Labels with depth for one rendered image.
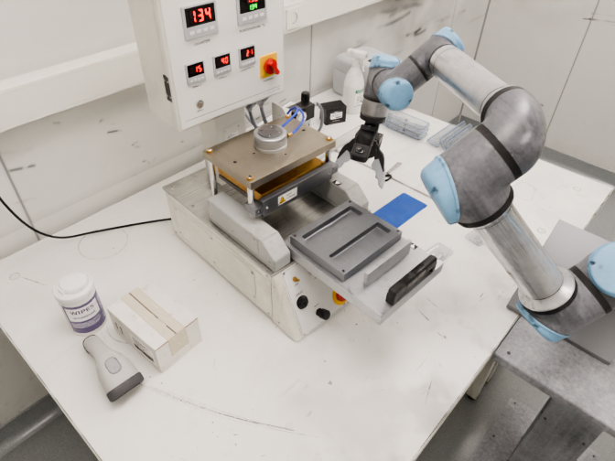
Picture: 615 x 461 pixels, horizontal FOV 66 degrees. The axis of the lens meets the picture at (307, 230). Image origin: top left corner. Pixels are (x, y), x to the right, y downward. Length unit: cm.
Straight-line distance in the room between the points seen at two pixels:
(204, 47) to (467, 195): 64
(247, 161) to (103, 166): 62
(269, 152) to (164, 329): 47
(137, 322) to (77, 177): 59
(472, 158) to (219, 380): 71
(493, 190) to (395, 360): 50
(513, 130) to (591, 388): 68
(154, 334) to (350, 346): 45
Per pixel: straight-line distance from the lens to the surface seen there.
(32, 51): 142
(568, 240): 138
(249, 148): 116
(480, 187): 86
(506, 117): 88
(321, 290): 118
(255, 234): 107
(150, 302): 119
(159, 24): 107
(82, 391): 121
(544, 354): 131
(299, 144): 117
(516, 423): 208
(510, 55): 345
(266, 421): 108
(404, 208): 159
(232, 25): 116
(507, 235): 95
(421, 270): 101
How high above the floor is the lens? 172
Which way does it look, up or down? 41 degrees down
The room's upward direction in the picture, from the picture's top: 2 degrees clockwise
